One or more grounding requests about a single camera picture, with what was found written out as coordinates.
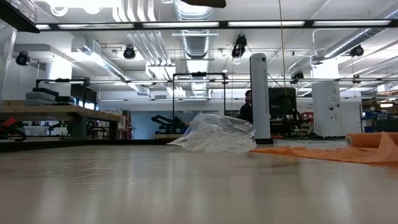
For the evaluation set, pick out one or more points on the stacked grey foam pads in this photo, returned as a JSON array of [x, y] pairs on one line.
[[40, 96]]

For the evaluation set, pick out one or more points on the red and black tool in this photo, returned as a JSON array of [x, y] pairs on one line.
[[9, 123]]

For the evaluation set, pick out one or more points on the black aluminium rig frame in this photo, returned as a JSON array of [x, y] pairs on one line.
[[93, 144]]

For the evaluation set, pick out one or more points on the brown elastic bandage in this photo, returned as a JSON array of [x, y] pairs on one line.
[[205, 3]]

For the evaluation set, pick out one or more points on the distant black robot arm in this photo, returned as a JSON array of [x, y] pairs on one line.
[[168, 123]]

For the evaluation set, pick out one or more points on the black equipment cabinet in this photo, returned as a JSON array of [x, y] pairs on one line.
[[281, 105]]

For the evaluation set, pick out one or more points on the clear plastic zip bag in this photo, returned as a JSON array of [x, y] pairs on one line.
[[217, 133]]

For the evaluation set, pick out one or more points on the wooden workbench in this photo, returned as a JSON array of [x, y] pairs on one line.
[[62, 112]]

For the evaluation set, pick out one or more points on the person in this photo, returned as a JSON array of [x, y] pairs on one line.
[[246, 110]]

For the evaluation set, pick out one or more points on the white cylindrical tower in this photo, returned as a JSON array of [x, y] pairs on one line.
[[259, 93]]

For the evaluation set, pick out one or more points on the blue storage bins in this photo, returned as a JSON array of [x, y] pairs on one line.
[[382, 119]]

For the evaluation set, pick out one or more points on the orange elastic bandage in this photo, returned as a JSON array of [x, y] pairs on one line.
[[367, 154]]

